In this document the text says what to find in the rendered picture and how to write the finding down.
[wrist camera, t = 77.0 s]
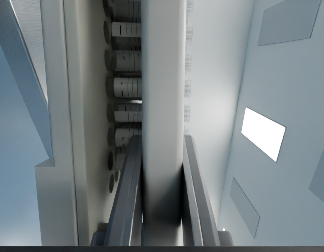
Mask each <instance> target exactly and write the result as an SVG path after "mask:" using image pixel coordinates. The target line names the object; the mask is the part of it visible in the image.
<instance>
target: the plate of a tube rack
mask: <svg viewBox="0 0 324 252"><path fill-rule="evenodd" d="M186 19H187V0H141V68H142V178H143V246H181V240H182V194H183V152H184V108H185V64H186Z"/></svg>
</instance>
